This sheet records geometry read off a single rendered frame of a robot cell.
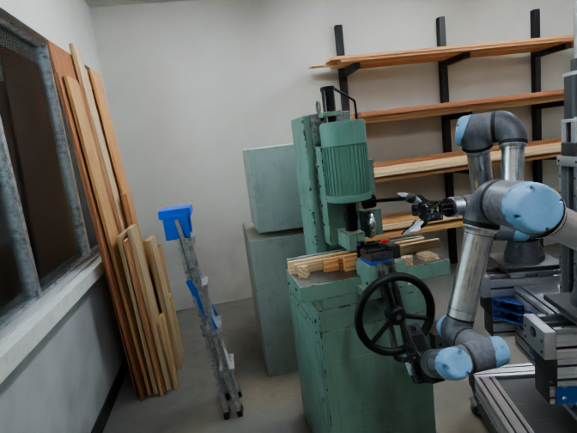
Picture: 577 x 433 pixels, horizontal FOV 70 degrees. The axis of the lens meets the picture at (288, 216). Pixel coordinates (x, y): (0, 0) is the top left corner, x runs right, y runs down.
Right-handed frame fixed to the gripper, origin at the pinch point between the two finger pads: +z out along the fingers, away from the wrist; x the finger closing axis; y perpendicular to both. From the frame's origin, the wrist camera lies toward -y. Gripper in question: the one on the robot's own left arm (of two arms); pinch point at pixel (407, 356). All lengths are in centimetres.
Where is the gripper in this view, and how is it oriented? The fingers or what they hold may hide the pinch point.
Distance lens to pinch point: 146.5
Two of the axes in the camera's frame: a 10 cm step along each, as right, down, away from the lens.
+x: 9.7, -1.9, 1.3
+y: 2.2, 9.3, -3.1
